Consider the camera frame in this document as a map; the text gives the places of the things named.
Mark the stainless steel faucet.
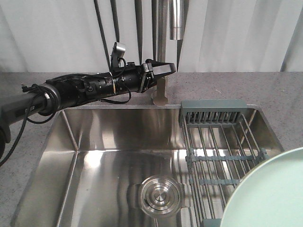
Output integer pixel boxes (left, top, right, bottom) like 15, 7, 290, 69
151, 0, 186, 106

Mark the white pleated curtain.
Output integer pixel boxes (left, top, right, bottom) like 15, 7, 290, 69
0, 0, 303, 72

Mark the stainless steel sink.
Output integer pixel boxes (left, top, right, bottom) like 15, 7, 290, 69
11, 105, 283, 227

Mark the round steel drain cover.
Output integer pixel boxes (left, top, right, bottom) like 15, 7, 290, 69
138, 175, 184, 218

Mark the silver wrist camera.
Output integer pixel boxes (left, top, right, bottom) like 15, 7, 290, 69
110, 42, 126, 71

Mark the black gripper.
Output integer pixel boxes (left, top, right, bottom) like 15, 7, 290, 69
112, 59, 176, 94

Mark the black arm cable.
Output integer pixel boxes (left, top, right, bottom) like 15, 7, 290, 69
0, 82, 55, 166

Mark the grey sink drying rack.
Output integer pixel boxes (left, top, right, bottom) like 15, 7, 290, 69
179, 100, 268, 227

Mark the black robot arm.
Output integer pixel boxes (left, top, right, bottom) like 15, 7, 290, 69
0, 57, 176, 165

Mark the light green round plate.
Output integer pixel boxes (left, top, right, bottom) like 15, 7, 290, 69
220, 148, 303, 227

